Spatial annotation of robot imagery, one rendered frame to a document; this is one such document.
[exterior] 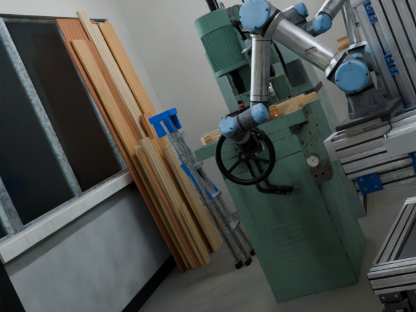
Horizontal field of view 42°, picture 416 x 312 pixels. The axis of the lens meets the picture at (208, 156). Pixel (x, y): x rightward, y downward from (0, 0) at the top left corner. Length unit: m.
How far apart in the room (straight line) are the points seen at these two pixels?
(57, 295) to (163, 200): 1.19
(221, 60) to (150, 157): 1.48
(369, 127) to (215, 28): 0.99
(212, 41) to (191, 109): 2.60
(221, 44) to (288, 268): 1.18
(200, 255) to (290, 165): 1.66
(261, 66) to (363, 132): 0.47
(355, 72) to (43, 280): 2.01
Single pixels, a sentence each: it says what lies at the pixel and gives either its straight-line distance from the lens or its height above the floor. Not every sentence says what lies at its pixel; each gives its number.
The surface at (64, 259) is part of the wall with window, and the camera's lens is 3.37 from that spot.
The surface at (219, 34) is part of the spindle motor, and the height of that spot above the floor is 1.39.
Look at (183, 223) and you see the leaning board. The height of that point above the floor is 0.35.
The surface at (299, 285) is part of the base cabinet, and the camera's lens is 2.91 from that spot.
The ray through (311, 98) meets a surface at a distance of 2.77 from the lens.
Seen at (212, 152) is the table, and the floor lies 0.86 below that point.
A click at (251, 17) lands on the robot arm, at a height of 1.32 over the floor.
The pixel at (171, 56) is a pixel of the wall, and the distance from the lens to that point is 5.35.
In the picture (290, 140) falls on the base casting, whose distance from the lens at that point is 2.66.
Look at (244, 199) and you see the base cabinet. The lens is 2.80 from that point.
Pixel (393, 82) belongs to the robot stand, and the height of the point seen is 0.87.
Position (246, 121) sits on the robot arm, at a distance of 2.13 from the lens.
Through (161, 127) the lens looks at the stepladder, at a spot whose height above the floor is 1.07.
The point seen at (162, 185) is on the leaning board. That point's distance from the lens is 4.08.
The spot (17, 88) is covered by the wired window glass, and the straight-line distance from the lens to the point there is 3.75.
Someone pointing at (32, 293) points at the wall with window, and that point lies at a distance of 3.10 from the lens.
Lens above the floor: 1.11
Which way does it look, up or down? 5 degrees down
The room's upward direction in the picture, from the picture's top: 24 degrees counter-clockwise
